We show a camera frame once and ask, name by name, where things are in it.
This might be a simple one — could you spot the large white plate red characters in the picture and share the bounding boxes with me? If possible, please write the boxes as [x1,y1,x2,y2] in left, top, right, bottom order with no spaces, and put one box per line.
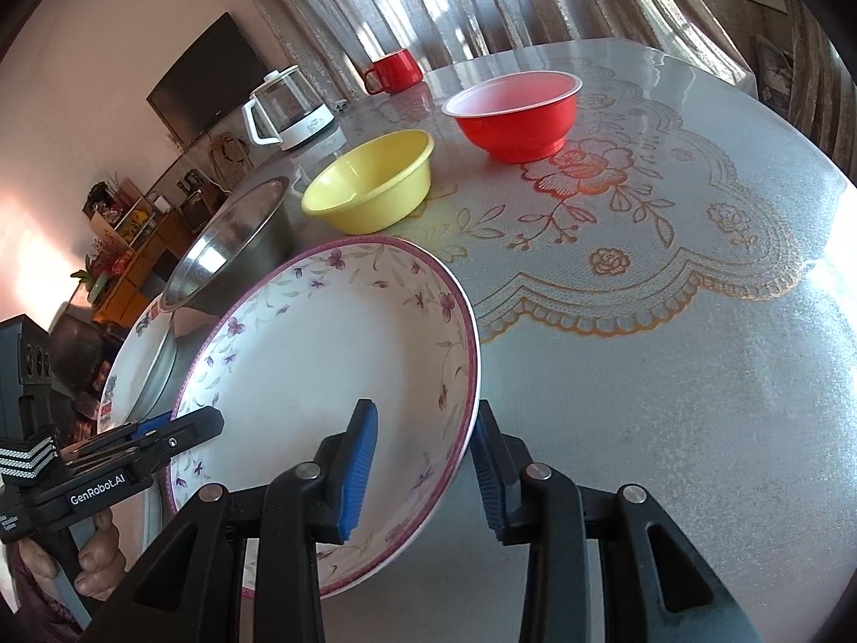
[97,296,177,434]

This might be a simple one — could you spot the white floral plate purple rim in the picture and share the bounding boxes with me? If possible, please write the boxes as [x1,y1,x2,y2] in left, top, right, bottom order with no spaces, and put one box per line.
[167,237,481,596]

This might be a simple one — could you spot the stainless steel bowl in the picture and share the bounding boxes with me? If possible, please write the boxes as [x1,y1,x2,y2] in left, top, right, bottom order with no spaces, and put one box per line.
[160,177,295,317]

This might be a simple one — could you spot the yellow plastic bowl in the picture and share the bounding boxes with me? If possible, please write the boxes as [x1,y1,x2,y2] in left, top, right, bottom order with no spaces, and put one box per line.
[300,129,434,235]

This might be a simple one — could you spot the red plastic bowl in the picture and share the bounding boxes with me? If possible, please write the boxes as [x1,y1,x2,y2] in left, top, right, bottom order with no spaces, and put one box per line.
[441,70,582,164]

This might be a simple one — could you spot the person's left hand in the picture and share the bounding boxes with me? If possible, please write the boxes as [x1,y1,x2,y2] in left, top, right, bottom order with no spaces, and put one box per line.
[16,506,130,604]

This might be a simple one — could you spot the orange wooden cabinet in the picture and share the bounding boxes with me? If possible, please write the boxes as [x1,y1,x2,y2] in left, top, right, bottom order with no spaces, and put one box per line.
[92,209,193,328]

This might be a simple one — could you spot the white glass electric kettle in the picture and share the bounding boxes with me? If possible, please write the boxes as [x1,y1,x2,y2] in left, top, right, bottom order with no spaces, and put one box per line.
[243,65,334,151]

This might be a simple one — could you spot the lace patterned tablecloth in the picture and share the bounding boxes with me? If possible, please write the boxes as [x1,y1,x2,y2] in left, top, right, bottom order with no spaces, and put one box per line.
[340,41,800,340]

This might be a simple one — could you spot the red mug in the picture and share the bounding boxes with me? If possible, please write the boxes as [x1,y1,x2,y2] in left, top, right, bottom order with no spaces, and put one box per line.
[362,49,424,94]

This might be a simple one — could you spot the sheer striped curtain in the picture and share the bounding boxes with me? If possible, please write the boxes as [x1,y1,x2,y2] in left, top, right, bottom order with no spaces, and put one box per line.
[251,0,757,102]

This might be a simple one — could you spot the black wall television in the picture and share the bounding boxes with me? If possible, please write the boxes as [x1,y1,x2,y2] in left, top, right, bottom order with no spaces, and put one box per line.
[147,13,269,149]

